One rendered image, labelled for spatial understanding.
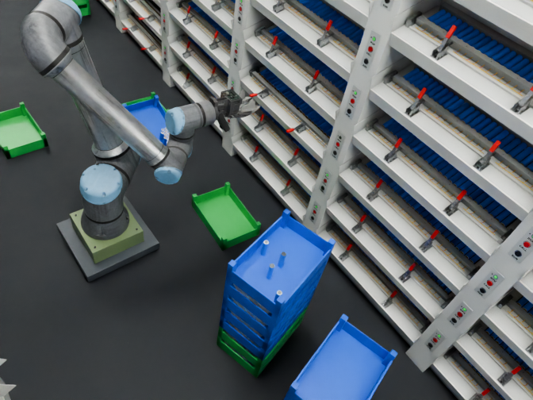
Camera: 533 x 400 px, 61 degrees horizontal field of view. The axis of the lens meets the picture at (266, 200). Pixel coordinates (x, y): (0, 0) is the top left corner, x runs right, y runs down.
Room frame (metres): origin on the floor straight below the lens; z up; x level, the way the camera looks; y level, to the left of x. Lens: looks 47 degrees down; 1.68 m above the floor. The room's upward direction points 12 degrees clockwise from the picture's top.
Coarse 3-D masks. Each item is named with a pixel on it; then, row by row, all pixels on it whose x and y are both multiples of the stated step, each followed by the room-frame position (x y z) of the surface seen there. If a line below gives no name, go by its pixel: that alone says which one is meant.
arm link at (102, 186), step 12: (96, 168) 1.14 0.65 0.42; (108, 168) 1.15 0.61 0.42; (120, 168) 1.19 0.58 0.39; (84, 180) 1.07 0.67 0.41; (96, 180) 1.08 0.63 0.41; (108, 180) 1.10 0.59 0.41; (120, 180) 1.11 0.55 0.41; (84, 192) 1.04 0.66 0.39; (96, 192) 1.04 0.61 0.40; (108, 192) 1.05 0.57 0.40; (120, 192) 1.09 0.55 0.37; (84, 204) 1.04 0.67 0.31; (96, 204) 1.02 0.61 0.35; (108, 204) 1.04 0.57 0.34; (120, 204) 1.09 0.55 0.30; (96, 216) 1.03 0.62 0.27; (108, 216) 1.04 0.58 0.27
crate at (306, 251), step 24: (288, 216) 1.00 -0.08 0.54; (288, 240) 0.94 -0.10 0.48; (312, 240) 0.95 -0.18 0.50; (240, 264) 0.81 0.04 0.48; (264, 264) 0.83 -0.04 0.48; (288, 264) 0.85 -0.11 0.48; (312, 264) 0.86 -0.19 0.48; (240, 288) 0.72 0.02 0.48; (264, 288) 0.74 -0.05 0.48; (288, 288) 0.76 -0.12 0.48
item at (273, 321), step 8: (320, 272) 0.90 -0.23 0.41; (312, 280) 0.84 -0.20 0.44; (224, 288) 0.75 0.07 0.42; (232, 288) 0.74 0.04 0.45; (304, 288) 0.79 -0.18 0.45; (232, 296) 0.73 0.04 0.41; (240, 296) 0.72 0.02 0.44; (296, 296) 0.75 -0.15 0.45; (248, 304) 0.70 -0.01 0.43; (256, 312) 0.69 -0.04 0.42; (264, 312) 0.68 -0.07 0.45; (264, 320) 0.67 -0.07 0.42; (272, 320) 0.66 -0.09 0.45; (280, 320) 0.69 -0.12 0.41; (272, 328) 0.66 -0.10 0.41
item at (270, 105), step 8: (256, 64) 1.87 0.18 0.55; (240, 72) 1.81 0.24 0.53; (248, 72) 1.84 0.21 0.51; (240, 80) 1.81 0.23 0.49; (248, 80) 1.80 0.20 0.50; (248, 88) 1.76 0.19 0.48; (256, 88) 1.76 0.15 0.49; (256, 96) 1.72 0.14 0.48; (264, 104) 1.67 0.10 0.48; (272, 104) 1.66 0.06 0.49; (280, 104) 1.67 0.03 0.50; (272, 112) 1.63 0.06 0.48; (280, 112) 1.62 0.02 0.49; (288, 112) 1.62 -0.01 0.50; (280, 120) 1.59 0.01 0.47; (288, 120) 1.58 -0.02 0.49; (296, 120) 1.58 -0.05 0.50; (288, 128) 1.55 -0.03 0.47; (296, 136) 1.51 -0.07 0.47; (304, 136) 1.49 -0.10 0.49; (312, 136) 1.50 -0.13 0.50; (304, 144) 1.47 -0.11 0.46; (312, 144) 1.45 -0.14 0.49; (320, 144) 1.45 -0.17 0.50; (312, 152) 1.44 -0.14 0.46; (320, 152) 1.41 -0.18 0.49; (320, 160) 1.39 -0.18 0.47
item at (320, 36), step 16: (256, 0) 1.78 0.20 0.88; (272, 0) 1.78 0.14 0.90; (288, 0) 1.74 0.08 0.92; (304, 0) 1.75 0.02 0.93; (320, 0) 1.75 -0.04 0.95; (272, 16) 1.70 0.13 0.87; (288, 16) 1.68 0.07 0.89; (304, 16) 1.68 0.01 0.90; (320, 16) 1.65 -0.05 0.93; (336, 16) 1.65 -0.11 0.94; (288, 32) 1.64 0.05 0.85; (304, 32) 1.59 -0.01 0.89; (320, 32) 1.59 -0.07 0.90; (336, 32) 1.56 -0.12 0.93; (352, 32) 1.57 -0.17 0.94; (320, 48) 1.50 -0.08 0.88; (336, 48) 1.50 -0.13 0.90; (352, 48) 1.48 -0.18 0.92; (336, 64) 1.43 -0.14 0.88; (352, 64) 1.38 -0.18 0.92
